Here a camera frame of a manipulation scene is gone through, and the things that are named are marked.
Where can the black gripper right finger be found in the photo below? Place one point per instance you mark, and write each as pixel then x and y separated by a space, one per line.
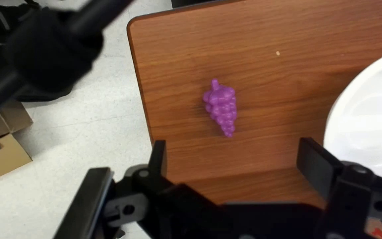
pixel 319 166

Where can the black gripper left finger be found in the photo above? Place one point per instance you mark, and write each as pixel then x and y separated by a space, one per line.
pixel 158 161

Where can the white plastic bowl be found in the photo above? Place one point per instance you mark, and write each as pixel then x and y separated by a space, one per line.
pixel 372 120

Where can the purple toy grape bunch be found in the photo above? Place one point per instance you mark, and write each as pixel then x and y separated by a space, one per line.
pixel 220 107

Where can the black rod shaped equipment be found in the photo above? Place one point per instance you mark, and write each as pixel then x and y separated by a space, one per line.
pixel 49 53

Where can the small cardboard box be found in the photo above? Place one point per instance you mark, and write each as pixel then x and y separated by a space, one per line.
pixel 3 150

